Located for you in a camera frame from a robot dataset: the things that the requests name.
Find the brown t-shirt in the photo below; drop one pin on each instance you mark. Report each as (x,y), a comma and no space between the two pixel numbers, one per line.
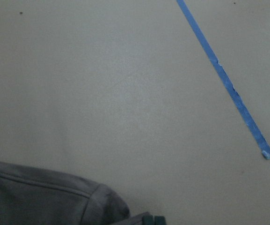
(32,196)

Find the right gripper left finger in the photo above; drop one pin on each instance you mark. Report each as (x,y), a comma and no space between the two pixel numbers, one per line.
(147,220)

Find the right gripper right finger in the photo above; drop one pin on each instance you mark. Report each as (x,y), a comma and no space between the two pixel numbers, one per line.
(159,220)

